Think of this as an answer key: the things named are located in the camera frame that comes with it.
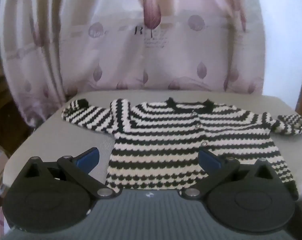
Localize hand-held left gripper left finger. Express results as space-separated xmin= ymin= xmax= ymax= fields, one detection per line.
xmin=22 ymin=147 xmax=116 ymax=200

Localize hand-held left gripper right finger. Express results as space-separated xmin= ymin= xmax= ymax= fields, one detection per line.
xmin=182 ymin=148 xmax=279 ymax=200

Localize black white striped knit sweater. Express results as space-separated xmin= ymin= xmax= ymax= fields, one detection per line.
xmin=61 ymin=97 xmax=302 ymax=200

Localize dark wooden furniture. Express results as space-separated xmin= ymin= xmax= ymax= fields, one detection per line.
xmin=0 ymin=80 xmax=35 ymax=155

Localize pink leaf print curtain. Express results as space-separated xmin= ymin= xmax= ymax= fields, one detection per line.
xmin=0 ymin=0 xmax=266 ymax=129

